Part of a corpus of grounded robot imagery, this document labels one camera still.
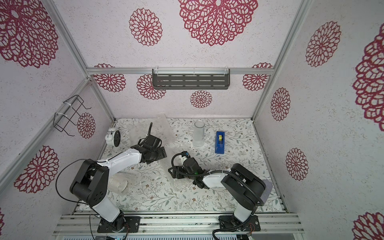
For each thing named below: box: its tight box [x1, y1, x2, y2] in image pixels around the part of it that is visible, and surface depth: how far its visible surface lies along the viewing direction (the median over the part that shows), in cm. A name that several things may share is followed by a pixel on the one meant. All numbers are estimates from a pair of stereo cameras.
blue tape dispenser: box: [215, 131, 225, 154], surface depth 102 cm
